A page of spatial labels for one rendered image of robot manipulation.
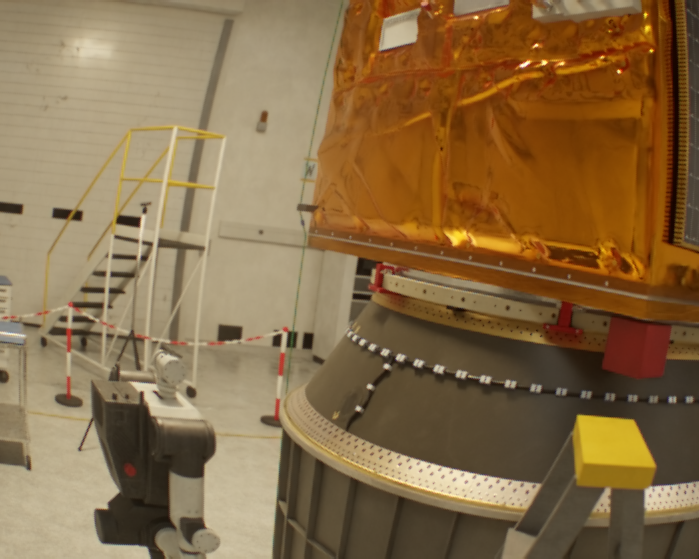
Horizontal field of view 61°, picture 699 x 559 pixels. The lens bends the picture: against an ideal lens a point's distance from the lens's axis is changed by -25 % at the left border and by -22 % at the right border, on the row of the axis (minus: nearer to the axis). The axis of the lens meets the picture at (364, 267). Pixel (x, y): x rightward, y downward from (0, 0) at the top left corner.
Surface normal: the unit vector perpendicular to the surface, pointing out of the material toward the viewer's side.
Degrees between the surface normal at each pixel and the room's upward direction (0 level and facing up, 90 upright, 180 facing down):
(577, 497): 87
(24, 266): 90
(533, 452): 62
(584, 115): 96
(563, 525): 87
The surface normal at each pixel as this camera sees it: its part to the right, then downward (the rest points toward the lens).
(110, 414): 0.54, 0.12
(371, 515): -0.69, -0.07
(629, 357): -0.87, -0.11
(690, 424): 0.24, -0.39
